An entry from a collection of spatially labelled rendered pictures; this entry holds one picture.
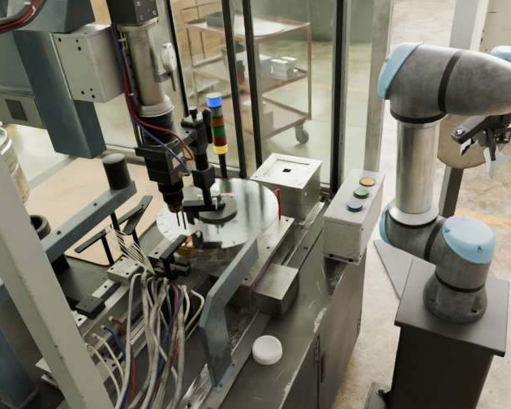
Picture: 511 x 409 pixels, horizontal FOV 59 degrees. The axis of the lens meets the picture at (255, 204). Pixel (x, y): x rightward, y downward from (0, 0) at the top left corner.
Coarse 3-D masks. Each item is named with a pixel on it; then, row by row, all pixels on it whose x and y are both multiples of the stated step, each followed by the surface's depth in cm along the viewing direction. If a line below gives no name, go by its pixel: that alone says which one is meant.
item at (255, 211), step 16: (192, 192) 131; (224, 192) 130; (240, 192) 129; (256, 192) 128; (272, 192) 128; (160, 208) 126; (240, 208) 123; (256, 208) 122; (272, 208) 122; (160, 224) 119; (176, 224) 119; (208, 224) 118; (224, 224) 117; (240, 224) 117; (256, 224) 116; (192, 240) 113; (208, 240) 112; (224, 240) 112; (240, 240) 111
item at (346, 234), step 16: (352, 176) 142; (368, 176) 141; (384, 176) 141; (352, 192) 134; (336, 208) 128; (368, 208) 127; (336, 224) 126; (352, 224) 123; (368, 224) 132; (336, 240) 129; (352, 240) 126; (368, 240) 138; (336, 256) 133; (352, 256) 129
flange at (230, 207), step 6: (222, 198) 123; (228, 198) 125; (222, 204) 120; (228, 204) 122; (234, 204) 122; (222, 210) 120; (228, 210) 120; (234, 210) 120; (204, 216) 119; (210, 216) 119; (216, 216) 119; (222, 216) 119; (228, 216) 119
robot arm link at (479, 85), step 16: (464, 64) 78; (480, 64) 78; (496, 64) 78; (464, 80) 78; (480, 80) 78; (496, 80) 78; (448, 96) 81; (464, 96) 79; (480, 96) 78; (496, 96) 79; (448, 112) 84; (464, 112) 82; (480, 112) 81; (496, 112) 82
